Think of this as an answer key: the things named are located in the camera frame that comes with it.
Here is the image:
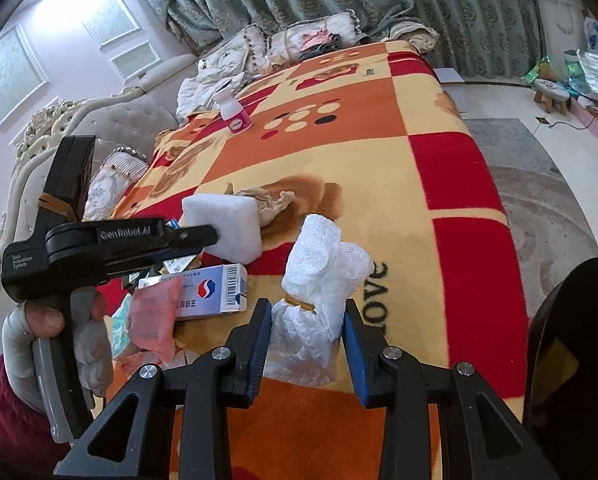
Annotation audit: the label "striped flower pillow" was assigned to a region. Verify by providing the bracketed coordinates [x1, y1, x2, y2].
[82, 147, 150, 221]

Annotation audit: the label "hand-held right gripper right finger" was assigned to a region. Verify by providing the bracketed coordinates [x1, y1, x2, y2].
[342, 299, 560, 480]

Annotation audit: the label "silver foil bag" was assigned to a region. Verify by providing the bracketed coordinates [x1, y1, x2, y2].
[569, 49, 598, 106]

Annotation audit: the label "pile of folded clothes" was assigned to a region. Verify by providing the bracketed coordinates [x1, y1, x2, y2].
[299, 30, 351, 59]

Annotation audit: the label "white paper towel wad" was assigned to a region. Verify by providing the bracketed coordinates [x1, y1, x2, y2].
[270, 214, 375, 387]

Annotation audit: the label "cream fringed pillow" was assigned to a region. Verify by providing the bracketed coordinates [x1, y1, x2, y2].
[196, 24, 270, 81]

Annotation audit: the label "cream upholstered headboard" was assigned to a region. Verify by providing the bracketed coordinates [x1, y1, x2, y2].
[0, 55, 200, 261]

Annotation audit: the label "pale green wrapper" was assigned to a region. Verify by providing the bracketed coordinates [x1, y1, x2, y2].
[110, 292, 135, 357]

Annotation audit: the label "crumpled white cloth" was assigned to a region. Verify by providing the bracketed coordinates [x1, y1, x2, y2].
[175, 71, 247, 120]

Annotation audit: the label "crumpled tan paper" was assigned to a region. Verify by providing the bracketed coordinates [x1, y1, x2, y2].
[224, 184, 297, 228]

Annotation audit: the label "large frosted wall panel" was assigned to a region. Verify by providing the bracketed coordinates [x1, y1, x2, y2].
[0, 25, 50, 128]

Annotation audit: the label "cream bolster pillow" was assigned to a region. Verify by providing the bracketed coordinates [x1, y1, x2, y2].
[389, 19, 440, 53]

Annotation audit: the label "grey round rug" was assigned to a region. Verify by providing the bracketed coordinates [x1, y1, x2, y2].
[461, 117, 598, 321]

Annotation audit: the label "white bottle with pink label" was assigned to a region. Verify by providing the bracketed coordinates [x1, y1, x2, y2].
[218, 91, 252, 136]

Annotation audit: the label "small frosted wall panel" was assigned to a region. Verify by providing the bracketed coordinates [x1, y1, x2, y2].
[110, 41, 160, 81]

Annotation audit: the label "small round wooden stool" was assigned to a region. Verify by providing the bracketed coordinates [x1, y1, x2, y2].
[533, 79, 572, 113]

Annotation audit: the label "medium frosted wall panel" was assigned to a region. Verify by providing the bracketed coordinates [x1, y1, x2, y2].
[82, 0, 145, 51]

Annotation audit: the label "green shiny packet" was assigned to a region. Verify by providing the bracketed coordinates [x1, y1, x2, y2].
[524, 55, 562, 83]

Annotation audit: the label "pink plastic bag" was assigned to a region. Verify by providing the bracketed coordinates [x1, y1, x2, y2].
[129, 277, 182, 363]

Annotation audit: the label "patterned pillows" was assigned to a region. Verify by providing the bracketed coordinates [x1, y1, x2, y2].
[266, 10, 362, 63]

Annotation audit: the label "white foam block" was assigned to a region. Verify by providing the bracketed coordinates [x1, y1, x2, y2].
[181, 192, 264, 264]

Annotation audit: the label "person's left forearm, red sleeve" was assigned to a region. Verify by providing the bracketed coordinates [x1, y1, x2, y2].
[0, 355, 75, 480]

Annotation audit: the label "person's left hand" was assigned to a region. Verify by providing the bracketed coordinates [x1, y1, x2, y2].
[2, 287, 114, 398]

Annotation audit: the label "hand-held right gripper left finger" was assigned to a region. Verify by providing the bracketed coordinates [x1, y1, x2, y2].
[54, 298, 275, 480]

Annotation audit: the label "colourful snack wrapper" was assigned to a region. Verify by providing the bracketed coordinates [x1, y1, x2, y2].
[122, 255, 202, 287]

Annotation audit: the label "orange red printed blanket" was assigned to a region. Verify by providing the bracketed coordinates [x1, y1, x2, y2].
[82, 40, 530, 480]

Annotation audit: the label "white and blue medicine box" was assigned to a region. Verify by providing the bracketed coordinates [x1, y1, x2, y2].
[171, 263, 248, 322]

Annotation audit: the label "black bin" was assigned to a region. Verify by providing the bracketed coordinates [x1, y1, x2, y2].
[521, 256, 598, 480]

